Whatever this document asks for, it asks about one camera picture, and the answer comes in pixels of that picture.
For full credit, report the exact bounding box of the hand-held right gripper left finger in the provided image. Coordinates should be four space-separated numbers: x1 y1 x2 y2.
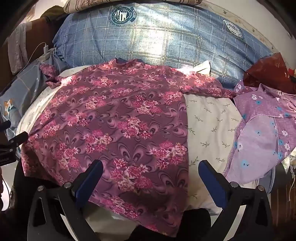
27 159 104 241

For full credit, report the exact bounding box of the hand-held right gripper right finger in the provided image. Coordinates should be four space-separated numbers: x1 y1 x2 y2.
198 159 274 241

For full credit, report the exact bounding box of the maroon floral shirt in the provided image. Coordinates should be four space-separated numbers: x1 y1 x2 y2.
21 58 236 238

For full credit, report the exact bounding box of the light blue cartoon bedsheet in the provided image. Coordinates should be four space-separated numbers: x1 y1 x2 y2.
0 54 58 160

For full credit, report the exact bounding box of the purple floral garment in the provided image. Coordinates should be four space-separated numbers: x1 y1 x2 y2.
223 80 296 183

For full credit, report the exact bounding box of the white leaf-print pillow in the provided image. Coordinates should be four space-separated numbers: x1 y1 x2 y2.
16 61 245 216

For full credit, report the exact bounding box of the brown wooden cabinet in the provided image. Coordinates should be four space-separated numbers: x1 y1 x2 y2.
270 181 296 233

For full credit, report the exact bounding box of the grey hanging cloth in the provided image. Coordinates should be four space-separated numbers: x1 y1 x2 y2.
8 23 28 75

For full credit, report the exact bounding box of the dark red cloth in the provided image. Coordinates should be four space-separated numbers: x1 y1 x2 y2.
243 52 296 94

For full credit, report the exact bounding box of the beige floral blanket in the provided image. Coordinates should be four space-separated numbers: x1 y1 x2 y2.
63 0 203 14

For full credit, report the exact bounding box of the blue plaid quilt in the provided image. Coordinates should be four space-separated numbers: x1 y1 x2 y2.
53 3 274 90

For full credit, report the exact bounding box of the white charger cable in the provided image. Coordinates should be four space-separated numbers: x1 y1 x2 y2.
23 42 47 70

